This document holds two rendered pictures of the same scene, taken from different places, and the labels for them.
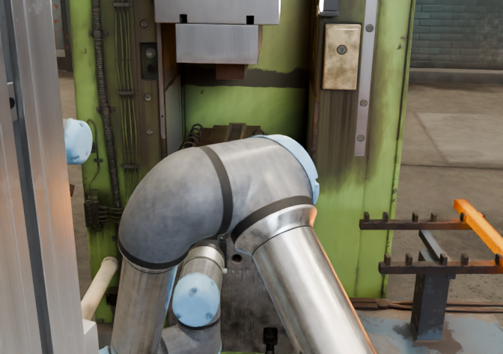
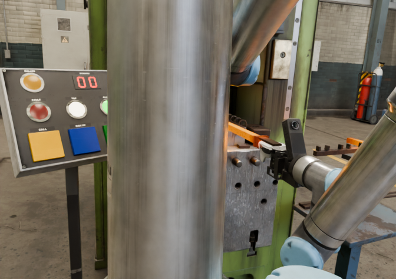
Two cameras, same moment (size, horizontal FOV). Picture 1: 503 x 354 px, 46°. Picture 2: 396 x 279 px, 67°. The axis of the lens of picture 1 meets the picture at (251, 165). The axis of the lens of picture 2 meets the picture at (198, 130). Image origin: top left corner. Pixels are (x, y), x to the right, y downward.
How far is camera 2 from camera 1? 0.78 m
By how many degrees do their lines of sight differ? 21
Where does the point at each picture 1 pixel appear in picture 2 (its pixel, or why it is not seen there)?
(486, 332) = (381, 209)
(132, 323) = (373, 199)
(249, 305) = (243, 217)
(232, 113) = not seen: hidden behind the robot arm
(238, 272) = (238, 195)
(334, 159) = (273, 121)
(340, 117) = (277, 97)
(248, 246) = not seen: outside the picture
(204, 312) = not seen: hidden behind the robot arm
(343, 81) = (282, 74)
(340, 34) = (282, 45)
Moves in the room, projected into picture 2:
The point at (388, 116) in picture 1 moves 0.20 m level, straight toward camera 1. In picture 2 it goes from (300, 95) to (322, 101)
